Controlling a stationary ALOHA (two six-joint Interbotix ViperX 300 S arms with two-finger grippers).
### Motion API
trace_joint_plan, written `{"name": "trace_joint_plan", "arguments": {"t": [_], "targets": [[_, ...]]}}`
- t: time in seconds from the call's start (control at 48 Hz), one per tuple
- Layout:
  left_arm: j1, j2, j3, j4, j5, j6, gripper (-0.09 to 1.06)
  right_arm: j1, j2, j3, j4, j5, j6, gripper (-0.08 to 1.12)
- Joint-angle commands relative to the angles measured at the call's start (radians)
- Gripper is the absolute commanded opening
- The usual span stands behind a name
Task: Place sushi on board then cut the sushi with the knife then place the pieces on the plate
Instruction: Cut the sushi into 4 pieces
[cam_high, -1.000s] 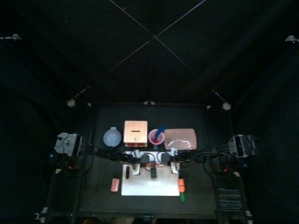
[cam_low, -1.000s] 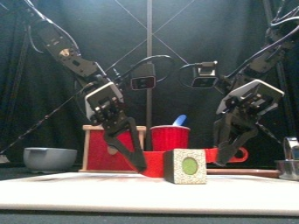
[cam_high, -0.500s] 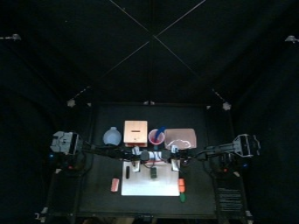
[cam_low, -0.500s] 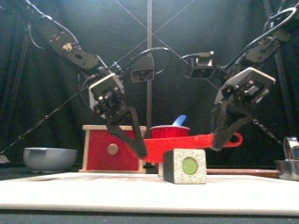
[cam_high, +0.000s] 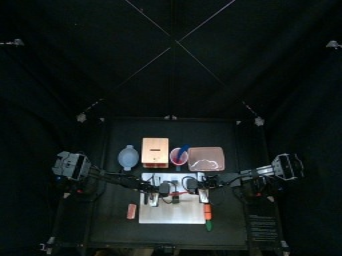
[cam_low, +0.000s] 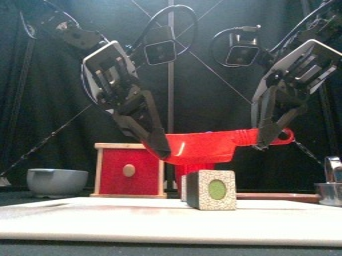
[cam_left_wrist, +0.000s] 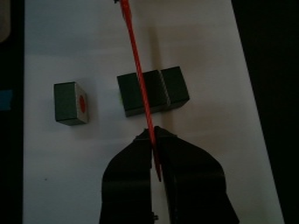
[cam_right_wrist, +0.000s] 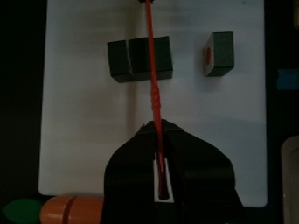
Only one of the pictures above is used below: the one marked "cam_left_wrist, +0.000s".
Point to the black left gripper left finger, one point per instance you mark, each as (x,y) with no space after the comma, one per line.
(129,180)

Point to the white cutting board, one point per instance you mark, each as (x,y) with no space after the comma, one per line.
(78,175)

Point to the dark green sushi roll piece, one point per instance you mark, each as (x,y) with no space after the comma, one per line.
(177,86)
(66,102)
(130,93)

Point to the red toy knife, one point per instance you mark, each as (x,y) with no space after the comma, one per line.
(137,58)

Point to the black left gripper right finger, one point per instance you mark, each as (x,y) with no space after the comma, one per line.
(194,186)

